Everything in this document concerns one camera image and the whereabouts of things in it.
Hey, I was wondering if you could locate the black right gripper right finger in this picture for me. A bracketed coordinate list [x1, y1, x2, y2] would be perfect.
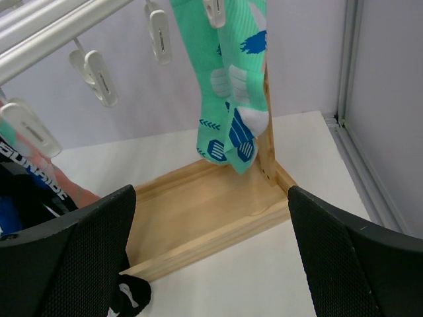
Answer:
[288, 186, 422, 316]

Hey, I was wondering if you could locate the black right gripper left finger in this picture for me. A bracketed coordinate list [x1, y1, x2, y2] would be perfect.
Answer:
[1, 185, 136, 316]

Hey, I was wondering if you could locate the black sock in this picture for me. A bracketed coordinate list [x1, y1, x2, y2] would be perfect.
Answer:
[1, 139, 78, 236]
[107, 274, 152, 316]

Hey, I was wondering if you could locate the white plastic clip hanger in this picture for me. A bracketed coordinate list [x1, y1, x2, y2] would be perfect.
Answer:
[0, 0, 227, 158]

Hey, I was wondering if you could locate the wooden hanging rack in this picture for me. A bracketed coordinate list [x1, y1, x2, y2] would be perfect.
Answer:
[120, 59, 297, 285]

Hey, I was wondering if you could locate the right green blue sock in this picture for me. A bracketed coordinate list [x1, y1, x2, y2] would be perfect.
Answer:
[217, 1, 269, 174]

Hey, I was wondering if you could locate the green blue sock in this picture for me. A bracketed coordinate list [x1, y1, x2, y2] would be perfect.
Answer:
[170, 1, 230, 165]
[217, 1, 269, 174]

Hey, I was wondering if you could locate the left green blue sock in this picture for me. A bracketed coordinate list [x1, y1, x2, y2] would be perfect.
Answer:
[170, 1, 230, 165]

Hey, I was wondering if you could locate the aluminium frame post right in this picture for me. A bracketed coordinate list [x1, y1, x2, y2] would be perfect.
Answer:
[322, 0, 414, 237]

